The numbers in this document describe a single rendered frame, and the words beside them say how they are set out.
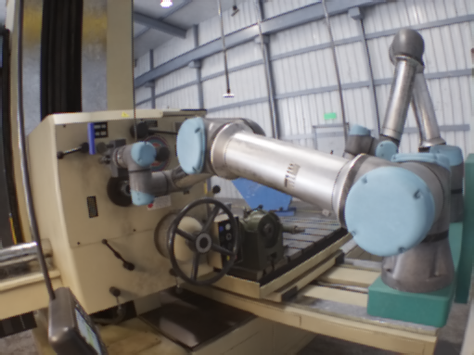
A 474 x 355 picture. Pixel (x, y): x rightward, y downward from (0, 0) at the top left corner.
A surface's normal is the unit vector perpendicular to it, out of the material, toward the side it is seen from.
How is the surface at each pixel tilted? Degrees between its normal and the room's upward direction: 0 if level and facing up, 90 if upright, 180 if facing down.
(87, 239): 90
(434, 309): 90
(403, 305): 90
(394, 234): 92
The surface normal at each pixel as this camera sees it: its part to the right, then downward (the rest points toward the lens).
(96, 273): 0.70, 0.01
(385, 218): -0.67, 0.18
